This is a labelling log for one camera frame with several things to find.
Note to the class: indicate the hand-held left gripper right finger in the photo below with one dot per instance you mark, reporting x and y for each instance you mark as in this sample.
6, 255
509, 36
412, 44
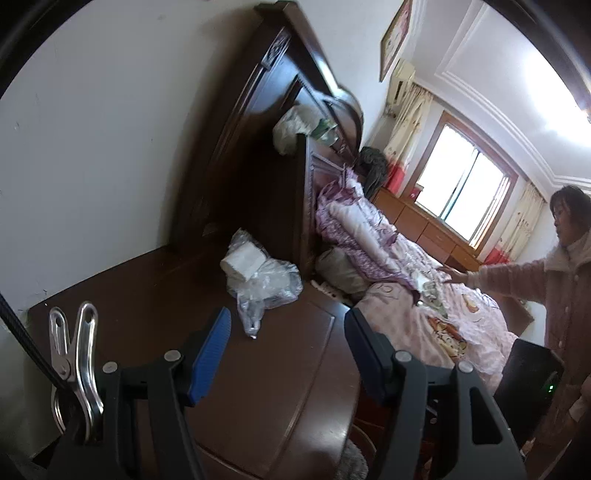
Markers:
369, 360

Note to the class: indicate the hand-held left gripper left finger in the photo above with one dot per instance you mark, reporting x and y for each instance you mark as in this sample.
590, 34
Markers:
207, 360

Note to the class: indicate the pink checked pillow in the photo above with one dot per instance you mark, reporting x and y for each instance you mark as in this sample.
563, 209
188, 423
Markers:
392, 314

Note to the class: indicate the wooden nightstand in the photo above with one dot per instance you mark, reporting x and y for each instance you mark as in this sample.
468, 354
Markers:
231, 415

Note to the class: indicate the black white spotted cloth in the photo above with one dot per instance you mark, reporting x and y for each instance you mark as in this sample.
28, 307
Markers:
330, 290

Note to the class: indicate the bed with pink quilt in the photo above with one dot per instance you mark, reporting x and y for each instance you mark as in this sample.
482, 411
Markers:
425, 230
461, 332

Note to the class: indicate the grey pillow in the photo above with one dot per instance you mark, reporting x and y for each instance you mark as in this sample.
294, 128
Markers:
341, 272

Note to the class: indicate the white paper sheets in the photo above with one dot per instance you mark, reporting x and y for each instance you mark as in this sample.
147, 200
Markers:
429, 286

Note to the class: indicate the clear plastic bag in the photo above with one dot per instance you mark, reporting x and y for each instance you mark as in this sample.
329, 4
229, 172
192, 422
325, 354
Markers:
272, 286

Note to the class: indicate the grey fluffy rug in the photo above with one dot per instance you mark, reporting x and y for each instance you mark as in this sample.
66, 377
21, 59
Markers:
351, 461

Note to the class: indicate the steel spring clip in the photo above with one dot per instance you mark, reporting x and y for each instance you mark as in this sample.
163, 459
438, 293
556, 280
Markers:
83, 369

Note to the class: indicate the purple ruffled quilt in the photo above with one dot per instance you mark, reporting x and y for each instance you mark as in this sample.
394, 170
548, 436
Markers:
364, 230

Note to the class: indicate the floral curtain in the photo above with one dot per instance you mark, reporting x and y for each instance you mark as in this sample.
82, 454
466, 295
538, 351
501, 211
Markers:
521, 221
406, 134

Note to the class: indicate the small red box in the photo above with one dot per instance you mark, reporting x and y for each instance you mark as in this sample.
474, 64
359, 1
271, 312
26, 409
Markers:
415, 193

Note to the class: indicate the dark grey garment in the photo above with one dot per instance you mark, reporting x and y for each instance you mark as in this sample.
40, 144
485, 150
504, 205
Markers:
371, 168

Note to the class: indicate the window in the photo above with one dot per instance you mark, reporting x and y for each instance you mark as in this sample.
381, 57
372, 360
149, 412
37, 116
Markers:
466, 180

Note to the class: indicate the dark wooden headboard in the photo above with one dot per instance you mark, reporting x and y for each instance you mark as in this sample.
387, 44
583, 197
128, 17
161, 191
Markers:
258, 138

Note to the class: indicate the green packet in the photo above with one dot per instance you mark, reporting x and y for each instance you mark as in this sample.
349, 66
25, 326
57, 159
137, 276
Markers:
323, 129

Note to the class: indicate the crumpled white plastic bag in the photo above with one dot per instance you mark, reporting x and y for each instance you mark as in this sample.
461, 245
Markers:
291, 129

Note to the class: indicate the wall air conditioner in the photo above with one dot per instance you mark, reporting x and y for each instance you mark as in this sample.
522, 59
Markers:
400, 87

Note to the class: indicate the framed wall picture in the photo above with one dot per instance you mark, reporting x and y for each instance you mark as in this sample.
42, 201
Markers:
396, 37

